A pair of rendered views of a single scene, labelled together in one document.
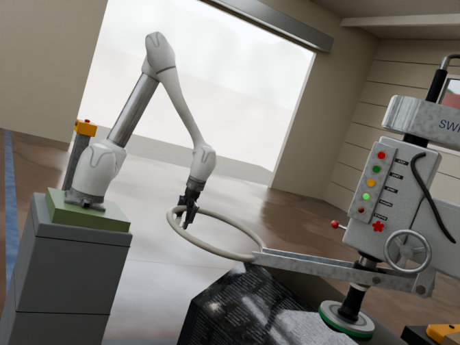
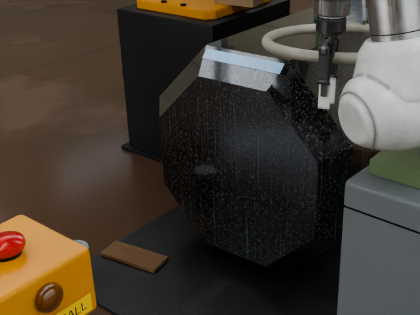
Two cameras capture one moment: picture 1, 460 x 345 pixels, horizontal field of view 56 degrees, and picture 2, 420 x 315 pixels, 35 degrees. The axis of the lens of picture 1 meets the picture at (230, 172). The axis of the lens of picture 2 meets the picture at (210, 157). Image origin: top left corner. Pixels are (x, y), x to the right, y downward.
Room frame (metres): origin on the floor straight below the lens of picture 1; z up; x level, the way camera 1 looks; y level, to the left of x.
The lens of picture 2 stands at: (2.81, 1.61, 1.45)
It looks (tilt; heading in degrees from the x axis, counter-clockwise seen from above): 26 degrees down; 253
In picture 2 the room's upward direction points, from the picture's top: 2 degrees counter-clockwise
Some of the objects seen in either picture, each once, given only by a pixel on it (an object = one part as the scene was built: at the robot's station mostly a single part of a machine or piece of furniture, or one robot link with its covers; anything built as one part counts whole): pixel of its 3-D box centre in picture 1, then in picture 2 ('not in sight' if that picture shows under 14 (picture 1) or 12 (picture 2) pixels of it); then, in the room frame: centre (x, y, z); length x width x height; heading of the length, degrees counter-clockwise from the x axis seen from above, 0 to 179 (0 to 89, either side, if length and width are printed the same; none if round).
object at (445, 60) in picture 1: (437, 81); not in sight; (1.60, -0.60, 1.78); 0.04 x 0.04 x 0.17
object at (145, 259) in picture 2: not in sight; (134, 255); (2.50, -0.50, 0.02); 0.25 x 0.10 x 0.01; 133
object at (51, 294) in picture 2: not in sight; (49, 297); (2.82, 1.06, 1.05); 0.03 x 0.02 x 0.03; 33
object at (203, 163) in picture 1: (203, 161); not in sight; (2.05, 0.13, 1.18); 0.13 x 0.11 x 0.16; 179
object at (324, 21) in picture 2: (190, 197); (330, 34); (2.05, 0.14, 1.00); 0.08 x 0.07 x 0.09; 48
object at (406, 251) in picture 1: (408, 250); not in sight; (1.44, -0.66, 1.20); 0.15 x 0.10 x 0.15; 63
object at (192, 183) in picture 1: (196, 183); (332, 4); (2.04, 0.14, 1.07); 0.09 x 0.09 x 0.06
